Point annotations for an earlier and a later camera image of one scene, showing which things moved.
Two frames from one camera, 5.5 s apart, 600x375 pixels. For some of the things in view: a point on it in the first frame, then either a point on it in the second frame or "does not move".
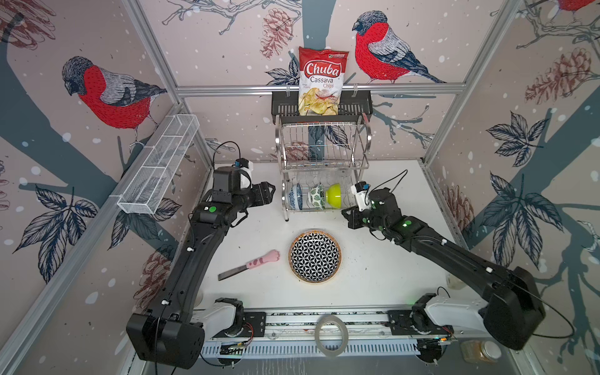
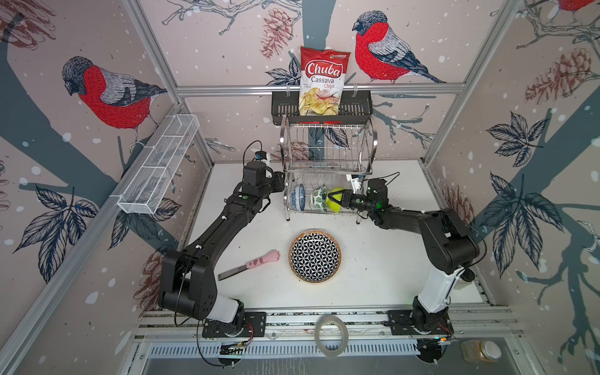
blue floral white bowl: [296, 197] does not move
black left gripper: [263, 194] -> [278, 181]
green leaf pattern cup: [316, 196] does not move
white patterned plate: [315, 256] does not move
